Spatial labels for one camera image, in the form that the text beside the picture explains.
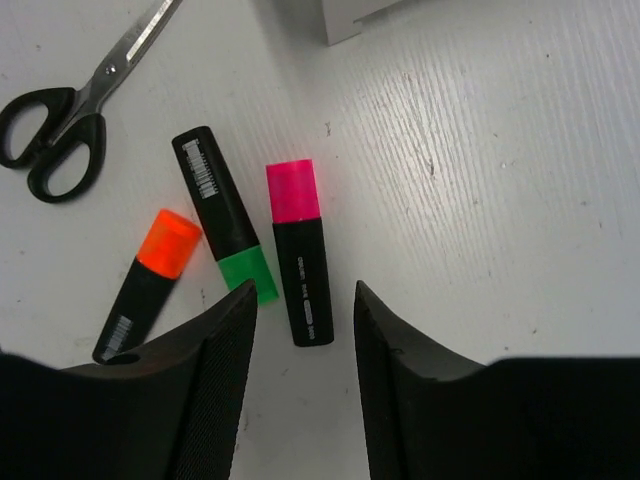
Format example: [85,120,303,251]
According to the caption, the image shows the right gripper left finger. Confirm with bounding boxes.
[1,281,257,479]

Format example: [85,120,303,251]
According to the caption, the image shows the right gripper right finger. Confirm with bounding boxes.
[353,282,639,479]

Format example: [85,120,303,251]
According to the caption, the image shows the orange highlighter marker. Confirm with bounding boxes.
[92,209,202,364]

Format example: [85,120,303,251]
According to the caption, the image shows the green highlighter marker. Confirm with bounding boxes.
[171,126,279,305]

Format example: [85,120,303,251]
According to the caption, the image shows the pink highlighter marker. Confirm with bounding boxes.
[266,159,334,347]

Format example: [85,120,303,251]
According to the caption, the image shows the black handled scissors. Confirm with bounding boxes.
[1,1,181,204]

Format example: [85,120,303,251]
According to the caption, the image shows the white slotted organizer container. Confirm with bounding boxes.
[272,0,426,48]

